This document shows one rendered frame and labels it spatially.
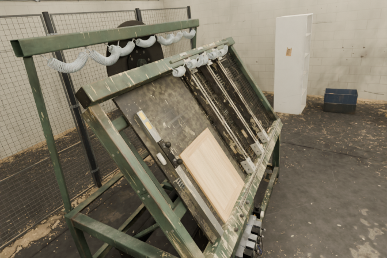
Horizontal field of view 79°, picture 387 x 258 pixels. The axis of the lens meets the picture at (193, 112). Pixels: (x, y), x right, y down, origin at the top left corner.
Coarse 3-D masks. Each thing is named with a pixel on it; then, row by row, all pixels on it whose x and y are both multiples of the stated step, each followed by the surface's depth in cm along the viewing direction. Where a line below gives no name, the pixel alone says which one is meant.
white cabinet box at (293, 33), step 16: (288, 16) 464; (304, 16) 442; (288, 32) 468; (304, 32) 452; (288, 48) 479; (304, 48) 462; (288, 64) 490; (304, 64) 526; (288, 80) 502; (304, 80) 538; (288, 96) 515; (304, 96) 552; (288, 112) 528
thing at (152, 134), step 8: (136, 120) 145; (144, 120) 144; (144, 128) 144; (152, 128) 146; (152, 136) 144; (160, 152) 145; (168, 160) 145; (176, 168) 146; (176, 176) 147; (184, 176) 148; (184, 184) 146; (192, 192) 147; (192, 200) 148; (200, 200) 149; (200, 208) 147; (208, 208) 151; (208, 216) 148; (208, 224) 149; (216, 224) 150; (216, 232) 149
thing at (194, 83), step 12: (192, 72) 193; (192, 84) 198; (204, 96) 197; (204, 108) 202; (216, 108) 202; (216, 120) 201; (228, 132) 200; (228, 144) 204; (240, 156) 203; (252, 168) 202
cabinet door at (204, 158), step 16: (192, 144) 169; (208, 144) 183; (192, 160) 163; (208, 160) 175; (224, 160) 188; (192, 176) 158; (208, 176) 167; (224, 176) 180; (208, 192) 160; (224, 192) 172; (224, 208) 165
